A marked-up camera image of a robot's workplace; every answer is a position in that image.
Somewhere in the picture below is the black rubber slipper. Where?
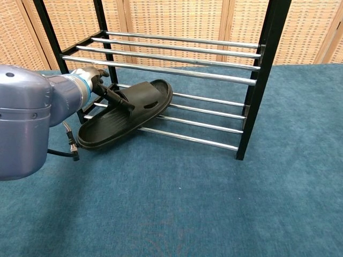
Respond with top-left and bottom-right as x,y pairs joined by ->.
77,79 -> 174,151

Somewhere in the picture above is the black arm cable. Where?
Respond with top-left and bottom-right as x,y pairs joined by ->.
47,120 -> 80,162

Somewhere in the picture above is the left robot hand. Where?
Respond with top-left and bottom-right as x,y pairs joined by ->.
71,66 -> 136,111

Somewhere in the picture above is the black chrome-bar shoe rack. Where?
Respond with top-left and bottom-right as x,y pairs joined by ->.
32,0 -> 293,161

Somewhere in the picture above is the woven bamboo folding screen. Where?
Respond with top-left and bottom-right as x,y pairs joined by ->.
0,0 -> 343,73

